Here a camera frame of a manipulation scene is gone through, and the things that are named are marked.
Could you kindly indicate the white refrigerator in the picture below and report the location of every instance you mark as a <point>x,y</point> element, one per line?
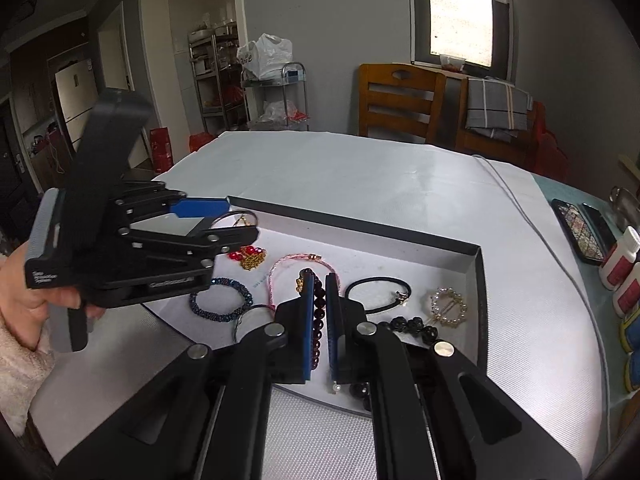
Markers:
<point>75,100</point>

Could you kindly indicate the small red bag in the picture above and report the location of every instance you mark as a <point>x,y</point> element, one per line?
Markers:
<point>202,141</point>

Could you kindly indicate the metal cart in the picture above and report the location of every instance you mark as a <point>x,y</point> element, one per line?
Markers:
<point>300,95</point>

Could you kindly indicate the black patterned case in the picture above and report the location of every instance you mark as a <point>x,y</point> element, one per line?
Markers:
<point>575,230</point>

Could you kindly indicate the metal shelf rack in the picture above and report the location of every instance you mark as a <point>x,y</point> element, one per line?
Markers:
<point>215,80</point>

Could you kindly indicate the person's left hand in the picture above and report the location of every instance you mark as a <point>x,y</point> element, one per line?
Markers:
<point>22,300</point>

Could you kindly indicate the person's left forearm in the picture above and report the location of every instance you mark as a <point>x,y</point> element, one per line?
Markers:
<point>20,385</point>

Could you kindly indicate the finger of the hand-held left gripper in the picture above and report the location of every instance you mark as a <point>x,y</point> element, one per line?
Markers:
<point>200,206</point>
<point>225,237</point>

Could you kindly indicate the dark grey shallow box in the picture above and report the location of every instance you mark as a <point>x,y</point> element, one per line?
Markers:
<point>390,255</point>

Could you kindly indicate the white plastic bag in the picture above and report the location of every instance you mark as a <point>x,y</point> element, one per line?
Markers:
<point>267,55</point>

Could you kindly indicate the window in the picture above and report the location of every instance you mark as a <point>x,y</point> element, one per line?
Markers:
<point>460,15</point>

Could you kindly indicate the grey plaid cloth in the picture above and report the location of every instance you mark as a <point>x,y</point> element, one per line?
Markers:
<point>497,105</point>

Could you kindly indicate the clear plastic bag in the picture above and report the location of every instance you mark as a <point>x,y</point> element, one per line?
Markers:
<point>277,111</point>

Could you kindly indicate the round pearl brooch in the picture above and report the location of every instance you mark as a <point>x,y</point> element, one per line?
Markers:
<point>462,310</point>

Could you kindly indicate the red bead gold earrings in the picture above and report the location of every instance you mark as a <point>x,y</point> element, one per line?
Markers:
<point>247,259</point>

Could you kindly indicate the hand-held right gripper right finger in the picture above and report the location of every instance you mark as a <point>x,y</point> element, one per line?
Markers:
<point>331,330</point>

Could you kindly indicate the yellow bottle blue label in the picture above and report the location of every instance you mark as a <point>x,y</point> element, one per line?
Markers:
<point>633,370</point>
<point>632,330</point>

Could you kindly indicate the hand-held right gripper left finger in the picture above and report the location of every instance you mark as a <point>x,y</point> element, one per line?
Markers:
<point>308,330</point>

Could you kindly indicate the red box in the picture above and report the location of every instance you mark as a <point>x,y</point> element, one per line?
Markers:
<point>161,150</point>

